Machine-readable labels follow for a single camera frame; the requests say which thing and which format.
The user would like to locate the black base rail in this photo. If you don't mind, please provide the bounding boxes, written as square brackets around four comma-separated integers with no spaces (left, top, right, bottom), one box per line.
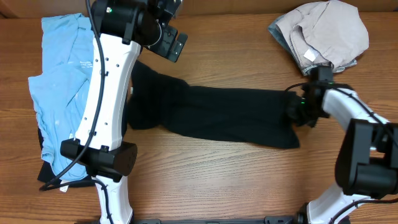
[133,213,303,224]

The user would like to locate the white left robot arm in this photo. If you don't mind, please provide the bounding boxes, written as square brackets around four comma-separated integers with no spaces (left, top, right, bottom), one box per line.
[60,0,187,223]

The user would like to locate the black garment under pile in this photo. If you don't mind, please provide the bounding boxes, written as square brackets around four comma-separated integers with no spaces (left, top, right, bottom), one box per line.
[37,128,95,188]

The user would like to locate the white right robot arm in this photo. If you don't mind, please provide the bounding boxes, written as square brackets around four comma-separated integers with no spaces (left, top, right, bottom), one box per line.
[293,81,397,223]

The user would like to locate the beige folded shorts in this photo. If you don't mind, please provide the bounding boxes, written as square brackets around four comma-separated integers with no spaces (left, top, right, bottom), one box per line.
[276,1,369,68]

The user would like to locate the black shirt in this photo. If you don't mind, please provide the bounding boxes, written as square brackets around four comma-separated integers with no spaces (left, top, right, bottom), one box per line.
[127,62,300,149]

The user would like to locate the light blue shirt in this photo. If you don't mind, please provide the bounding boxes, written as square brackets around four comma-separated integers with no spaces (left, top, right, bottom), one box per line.
[28,13,93,175]

